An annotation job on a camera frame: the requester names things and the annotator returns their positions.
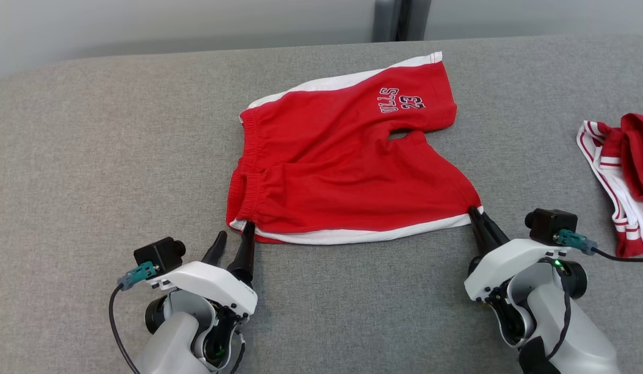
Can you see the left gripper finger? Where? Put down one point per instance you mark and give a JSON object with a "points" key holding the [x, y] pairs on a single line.
{"points": [[215, 252], [244, 254]]}

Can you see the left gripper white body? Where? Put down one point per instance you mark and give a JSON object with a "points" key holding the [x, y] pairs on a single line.
{"points": [[207, 283]]}

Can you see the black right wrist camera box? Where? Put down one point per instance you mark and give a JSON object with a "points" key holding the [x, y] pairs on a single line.
{"points": [[550, 226]]}

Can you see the grey metal wall post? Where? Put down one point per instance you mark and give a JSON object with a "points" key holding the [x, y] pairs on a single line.
{"points": [[386, 21]]}

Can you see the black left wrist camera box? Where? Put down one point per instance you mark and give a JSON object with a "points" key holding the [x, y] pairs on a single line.
{"points": [[158, 254]]}

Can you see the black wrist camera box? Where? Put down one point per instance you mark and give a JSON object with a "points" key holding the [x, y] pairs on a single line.
{"points": [[550, 226], [158, 254]]}

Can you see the red and white striped jersey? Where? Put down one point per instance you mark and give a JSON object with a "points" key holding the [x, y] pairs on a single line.
{"points": [[638, 156]]}

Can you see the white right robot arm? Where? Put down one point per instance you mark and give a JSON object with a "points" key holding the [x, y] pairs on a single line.
{"points": [[586, 332]]}

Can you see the red shorts with white stripes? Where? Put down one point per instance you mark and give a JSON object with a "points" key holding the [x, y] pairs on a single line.
{"points": [[326, 171]]}

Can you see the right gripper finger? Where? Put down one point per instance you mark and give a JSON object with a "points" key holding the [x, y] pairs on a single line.
{"points": [[495, 236], [480, 234]]}

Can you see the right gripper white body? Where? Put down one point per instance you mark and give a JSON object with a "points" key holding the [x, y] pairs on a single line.
{"points": [[508, 259]]}

